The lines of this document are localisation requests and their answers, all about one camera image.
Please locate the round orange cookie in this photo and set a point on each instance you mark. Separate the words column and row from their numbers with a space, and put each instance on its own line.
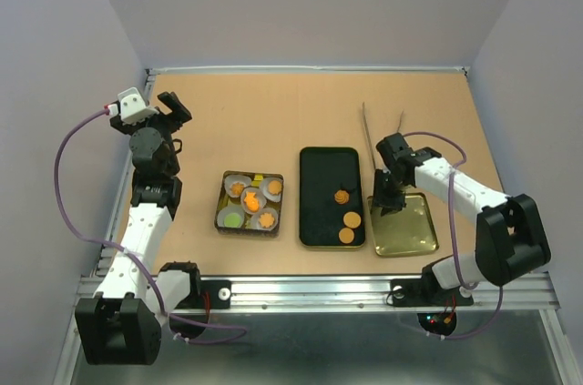
column 352, row 220
column 346, row 236

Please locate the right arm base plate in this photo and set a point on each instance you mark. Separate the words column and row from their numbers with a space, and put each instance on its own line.
column 413, row 293

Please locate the orange swirl cookie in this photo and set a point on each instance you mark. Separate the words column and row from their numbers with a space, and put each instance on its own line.
column 237, row 188
column 341, row 197

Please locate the round orange cookie upper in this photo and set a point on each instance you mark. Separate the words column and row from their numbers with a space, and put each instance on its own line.
column 352, row 220

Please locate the white paper cup top-left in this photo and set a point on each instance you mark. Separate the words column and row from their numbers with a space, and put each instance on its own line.
column 232, row 178

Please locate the orange swirl cookie right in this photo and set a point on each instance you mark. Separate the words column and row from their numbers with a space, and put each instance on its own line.
column 341, row 197

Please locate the white paper cup bottom-right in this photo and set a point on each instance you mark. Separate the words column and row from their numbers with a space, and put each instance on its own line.
column 254, row 223

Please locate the white paper cup centre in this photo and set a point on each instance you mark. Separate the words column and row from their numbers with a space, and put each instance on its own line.
column 261, row 197

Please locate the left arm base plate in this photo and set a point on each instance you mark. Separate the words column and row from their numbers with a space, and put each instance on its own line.
column 212, row 294

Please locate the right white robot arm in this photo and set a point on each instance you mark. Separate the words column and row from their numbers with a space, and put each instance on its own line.
column 510, row 237

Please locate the orange flower cookie bottom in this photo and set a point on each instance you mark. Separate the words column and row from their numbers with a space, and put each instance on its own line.
column 266, row 220

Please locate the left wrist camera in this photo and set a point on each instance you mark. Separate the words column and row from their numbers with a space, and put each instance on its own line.
column 133, row 107

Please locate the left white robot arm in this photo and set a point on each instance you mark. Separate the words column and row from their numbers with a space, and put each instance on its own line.
column 121, row 323

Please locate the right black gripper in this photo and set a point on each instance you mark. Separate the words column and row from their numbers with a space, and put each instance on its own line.
column 380, row 197

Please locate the round orange cookie lower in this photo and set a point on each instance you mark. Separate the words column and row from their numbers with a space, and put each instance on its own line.
column 346, row 236

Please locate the aluminium rail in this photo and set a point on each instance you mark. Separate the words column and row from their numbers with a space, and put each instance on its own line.
column 309, row 294

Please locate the white paper cup bottom-left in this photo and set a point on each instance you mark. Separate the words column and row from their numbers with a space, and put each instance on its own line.
column 229, row 209

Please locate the green round cookie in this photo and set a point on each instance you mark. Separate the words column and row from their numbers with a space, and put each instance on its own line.
column 232, row 220

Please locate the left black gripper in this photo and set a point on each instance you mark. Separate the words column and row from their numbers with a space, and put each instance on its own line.
column 175, row 120

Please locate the gold tin lid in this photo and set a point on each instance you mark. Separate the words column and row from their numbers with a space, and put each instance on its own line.
column 407, row 233

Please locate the orange swirl cookie top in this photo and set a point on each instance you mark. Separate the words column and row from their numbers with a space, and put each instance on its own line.
column 237, row 188

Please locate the metal tongs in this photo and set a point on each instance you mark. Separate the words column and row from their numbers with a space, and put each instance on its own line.
column 368, row 136

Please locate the white paper cup top-right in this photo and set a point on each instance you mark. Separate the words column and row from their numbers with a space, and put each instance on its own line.
column 266, row 193

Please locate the orange fish cookie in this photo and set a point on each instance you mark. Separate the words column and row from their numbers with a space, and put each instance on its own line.
column 251, row 201

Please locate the gold cookie tin box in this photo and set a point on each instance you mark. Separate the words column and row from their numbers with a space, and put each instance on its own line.
column 224, row 201

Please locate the orange flower cookie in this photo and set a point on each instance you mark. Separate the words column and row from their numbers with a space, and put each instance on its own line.
column 275, row 187
column 266, row 220

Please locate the black tray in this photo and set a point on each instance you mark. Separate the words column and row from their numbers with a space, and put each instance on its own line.
column 324, row 171

